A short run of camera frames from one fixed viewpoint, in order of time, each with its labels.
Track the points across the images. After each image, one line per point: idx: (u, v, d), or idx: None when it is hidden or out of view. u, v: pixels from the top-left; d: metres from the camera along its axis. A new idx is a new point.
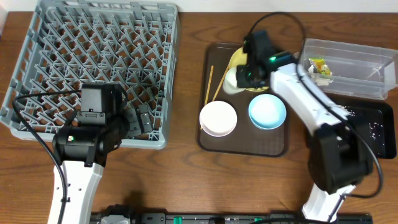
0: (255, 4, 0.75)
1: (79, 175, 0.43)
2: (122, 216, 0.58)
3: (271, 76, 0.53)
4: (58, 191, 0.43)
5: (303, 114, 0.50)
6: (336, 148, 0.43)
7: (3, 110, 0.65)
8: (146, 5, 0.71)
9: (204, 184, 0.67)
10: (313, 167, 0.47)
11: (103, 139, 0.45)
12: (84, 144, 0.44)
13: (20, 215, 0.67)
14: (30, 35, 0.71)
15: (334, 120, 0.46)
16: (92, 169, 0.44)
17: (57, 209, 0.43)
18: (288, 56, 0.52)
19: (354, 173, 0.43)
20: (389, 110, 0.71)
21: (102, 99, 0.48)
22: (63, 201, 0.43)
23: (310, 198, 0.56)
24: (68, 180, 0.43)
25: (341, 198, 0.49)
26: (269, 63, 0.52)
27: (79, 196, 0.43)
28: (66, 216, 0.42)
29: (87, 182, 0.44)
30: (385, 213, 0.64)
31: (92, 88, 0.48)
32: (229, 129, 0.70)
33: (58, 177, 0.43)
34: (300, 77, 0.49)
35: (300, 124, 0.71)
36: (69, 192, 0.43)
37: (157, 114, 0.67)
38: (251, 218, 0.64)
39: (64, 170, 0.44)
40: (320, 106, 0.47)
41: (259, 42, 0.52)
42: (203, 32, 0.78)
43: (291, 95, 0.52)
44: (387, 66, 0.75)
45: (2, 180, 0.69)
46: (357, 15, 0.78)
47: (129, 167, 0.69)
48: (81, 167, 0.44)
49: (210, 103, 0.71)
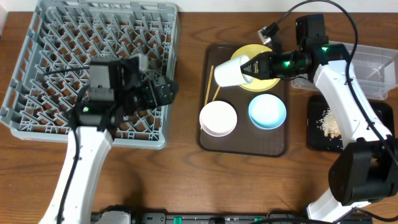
0: (255, 3, 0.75)
1: (92, 137, 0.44)
2: (123, 212, 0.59)
3: (317, 70, 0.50)
4: (71, 154, 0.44)
5: (341, 121, 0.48)
6: (367, 166, 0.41)
7: (3, 110, 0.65)
8: (146, 5, 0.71)
9: (204, 184, 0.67)
10: (334, 175, 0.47)
11: (114, 114, 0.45)
12: (97, 117, 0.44)
13: (20, 214, 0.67)
14: (30, 35, 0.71)
15: (374, 137, 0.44)
16: (104, 135, 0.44)
17: (68, 169, 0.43)
18: (342, 49, 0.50)
19: (376, 191, 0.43)
20: (388, 109, 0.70)
21: (110, 76, 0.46)
22: (75, 159, 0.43)
23: (318, 200, 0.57)
24: (81, 142, 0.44)
25: (351, 209, 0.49)
26: (321, 51, 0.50)
27: (91, 157, 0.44)
28: (76, 177, 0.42)
29: (98, 144, 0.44)
30: (386, 213, 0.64)
31: (101, 64, 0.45)
32: (227, 130, 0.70)
33: (71, 139, 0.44)
34: (349, 79, 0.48)
35: (301, 124, 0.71)
36: (81, 154, 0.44)
37: (157, 114, 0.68)
38: (251, 218, 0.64)
39: (79, 134, 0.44)
40: (363, 117, 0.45)
41: (311, 25, 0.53)
42: (203, 32, 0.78)
43: (333, 97, 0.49)
44: (387, 66, 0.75)
45: (2, 180, 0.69)
46: (357, 15, 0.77)
47: (129, 167, 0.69)
48: (93, 132, 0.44)
49: (213, 102, 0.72)
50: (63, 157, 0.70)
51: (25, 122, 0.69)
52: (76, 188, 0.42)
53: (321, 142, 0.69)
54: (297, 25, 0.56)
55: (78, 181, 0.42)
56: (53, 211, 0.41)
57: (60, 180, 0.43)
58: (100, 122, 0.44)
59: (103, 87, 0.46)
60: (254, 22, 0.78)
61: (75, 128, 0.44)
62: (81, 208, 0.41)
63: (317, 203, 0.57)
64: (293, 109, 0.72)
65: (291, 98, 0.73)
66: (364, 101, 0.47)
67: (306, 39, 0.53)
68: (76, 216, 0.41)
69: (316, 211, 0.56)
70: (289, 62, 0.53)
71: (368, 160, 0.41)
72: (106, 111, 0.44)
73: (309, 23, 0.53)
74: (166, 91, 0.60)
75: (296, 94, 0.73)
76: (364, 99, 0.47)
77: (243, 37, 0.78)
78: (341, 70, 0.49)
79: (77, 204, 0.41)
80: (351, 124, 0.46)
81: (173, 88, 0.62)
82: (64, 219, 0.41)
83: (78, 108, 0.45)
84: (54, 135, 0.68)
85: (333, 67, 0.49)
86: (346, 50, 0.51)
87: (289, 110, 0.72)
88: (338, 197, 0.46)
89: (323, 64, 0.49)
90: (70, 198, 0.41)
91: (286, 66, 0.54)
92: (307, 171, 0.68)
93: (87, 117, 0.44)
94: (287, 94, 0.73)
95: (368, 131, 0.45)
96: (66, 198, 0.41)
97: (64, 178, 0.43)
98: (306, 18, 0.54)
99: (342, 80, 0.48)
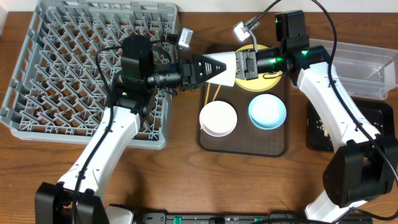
0: (255, 3, 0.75)
1: (125, 116, 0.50)
2: (127, 209, 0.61)
3: (300, 73, 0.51)
4: (103, 125, 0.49)
5: (328, 124, 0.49)
6: (360, 167, 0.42)
7: (3, 110, 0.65)
8: (146, 5, 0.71)
9: (204, 184, 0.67)
10: (329, 179, 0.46)
11: (146, 105, 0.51)
12: (133, 102, 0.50)
13: (18, 215, 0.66)
14: (30, 35, 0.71)
15: (362, 137, 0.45)
16: (136, 117, 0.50)
17: (99, 137, 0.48)
18: (321, 50, 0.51)
19: (370, 191, 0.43)
20: (389, 111, 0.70)
21: (140, 68, 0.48)
22: (106, 130, 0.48)
23: (316, 200, 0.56)
24: (115, 118, 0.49)
25: (349, 209, 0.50)
26: (301, 56, 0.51)
27: (120, 132, 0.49)
28: (104, 145, 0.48)
29: (130, 121, 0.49)
30: (385, 212, 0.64)
31: (130, 58, 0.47)
32: (219, 131, 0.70)
33: (107, 112, 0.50)
34: (332, 81, 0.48)
35: (300, 122, 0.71)
36: (112, 126, 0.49)
37: (157, 114, 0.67)
38: (251, 218, 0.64)
39: (115, 109, 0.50)
40: (350, 119, 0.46)
41: (291, 25, 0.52)
42: (203, 32, 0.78)
43: (318, 100, 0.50)
44: (387, 66, 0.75)
45: (2, 180, 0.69)
46: (358, 15, 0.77)
47: (129, 167, 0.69)
48: (127, 112, 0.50)
49: (213, 103, 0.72)
50: (63, 157, 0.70)
51: (25, 122, 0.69)
52: (102, 154, 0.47)
53: (321, 142, 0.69)
54: (277, 22, 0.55)
55: (105, 149, 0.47)
56: (76, 169, 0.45)
57: (88, 145, 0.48)
58: (134, 109, 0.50)
59: (135, 78, 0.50)
60: None
61: (112, 104, 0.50)
62: (102, 172, 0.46)
63: (315, 203, 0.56)
64: (292, 110, 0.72)
65: (291, 98, 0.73)
66: (350, 102, 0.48)
67: (287, 40, 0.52)
68: (96, 178, 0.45)
69: (316, 212, 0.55)
70: (273, 60, 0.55)
71: (360, 161, 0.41)
72: (142, 99, 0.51)
73: (289, 23, 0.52)
74: (196, 71, 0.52)
75: (296, 94, 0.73)
76: (347, 99, 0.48)
77: None
78: (323, 73, 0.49)
79: (98, 168, 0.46)
80: (339, 127, 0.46)
81: (205, 70, 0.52)
82: (84, 178, 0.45)
83: (119, 93, 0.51)
84: (53, 135, 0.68)
85: (315, 70, 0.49)
86: (325, 51, 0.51)
87: (289, 110, 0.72)
88: (334, 200, 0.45)
89: (305, 68, 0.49)
90: (94, 162, 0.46)
91: (271, 63, 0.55)
92: (307, 170, 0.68)
93: (125, 101, 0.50)
94: (287, 94, 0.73)
95: (356, 132, 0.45)
96: (91, 160, 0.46)
97: (92, 145, 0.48)
98: (285, 17, 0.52)
99: (326, 83, 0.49)
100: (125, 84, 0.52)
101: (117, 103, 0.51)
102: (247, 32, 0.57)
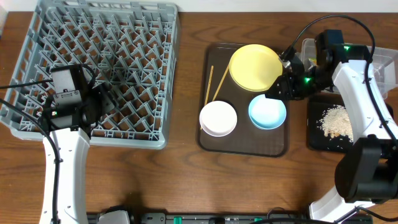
0: (255, 4, 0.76)
1: (67, 138, 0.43)
2: (121, 211, 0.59)
3: (336, 68, 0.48)
4: (50, 158, 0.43)
5: (353, 118, 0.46)
6: (375, 162, 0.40)
7: (3, 109, 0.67)
8: (146, 5, 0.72)
9: (205, 183, 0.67)
10: (341, 172, 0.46)
11: (85, 111, 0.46)
12: (68, 118, 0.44)
13: (18, 214, 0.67)
14: (30, 35, 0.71)
15: (385, 135, 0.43)
16: (79, 132, 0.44)
17: (52, 173, 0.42)
18: (364, 51, 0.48)
19: (382, 191, 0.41)
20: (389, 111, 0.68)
21: (72, 77, 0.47)
22: (57, 162, 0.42)
23: (321, 198, 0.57)
24: (60, 144, 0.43)
25: (354, 208, 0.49)
26: (342, 53, 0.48)
27: (71, 156, 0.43)
28: (62, 180, 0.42)
29: (76, 142, 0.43)
30: (385, 211, 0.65)
31: (60, 69, 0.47)
32: (220, 131, 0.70)
33: (47, 143, 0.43)
34: (367, 78, 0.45)
35: (300, 122, 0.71)
36: (61, 155, 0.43)
37: (157, 114, 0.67)
38: (251, 218, 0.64)
39: (55, 134, 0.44)
40: (377, 116, 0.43)
41: (331, 35, 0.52)
42: (203, 32, 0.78)
43: (349, 94, 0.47)
44: (387, 66, 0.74)
45: (2, 180, 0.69)
46: (358, 15, 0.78)
47: (129, 167, 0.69)
48: (68, 130, 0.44)
49: (213, 102, 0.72)
50: None
51: (25, 122, 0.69)
52: (64, 189, 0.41)
53: (321, 142, 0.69)
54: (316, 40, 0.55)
55: (64, 184, 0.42)
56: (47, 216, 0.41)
57: (46, 186, 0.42)
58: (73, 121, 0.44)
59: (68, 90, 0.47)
60: (254, 23, 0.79)
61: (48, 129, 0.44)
62: (75, 207, 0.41)
63: (320, 201, 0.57)
64: (292, 110, 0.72)
65: None
66: (380, 100, 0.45)
67: (326, 46, 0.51)
68: (72, 217, 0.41)
69: (319, 210, 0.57)
70: (308, 79, 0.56)
71: (379, 156, 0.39)
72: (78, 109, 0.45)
73: (328, 33, 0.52)
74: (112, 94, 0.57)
75: None
76: (379, 98, 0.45)
77: (243, 37, 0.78)
78: (360, 69, 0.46)
79: (69, 204, 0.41)
80: (365, 121, 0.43)
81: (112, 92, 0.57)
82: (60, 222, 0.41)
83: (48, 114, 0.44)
84: None
85: (354, 65, 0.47)
86: (368, 52, 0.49)
87: (289, 111, 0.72)
88: (342, 193, 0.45)
89: (343, 62, 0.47)
90: (61, 200, 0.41)
91: (306, 82, 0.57)
92: (307, 171, 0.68)
93: (61, 117, 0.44)
94: None
95: (380, 130, 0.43)
96: (58, 200, 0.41)
97: (50, 185, 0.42)
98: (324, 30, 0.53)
99: (360, 79, 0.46)
100: (59, 102, 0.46)
101: (52, 126, 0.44)
102: (286, 61, 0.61)
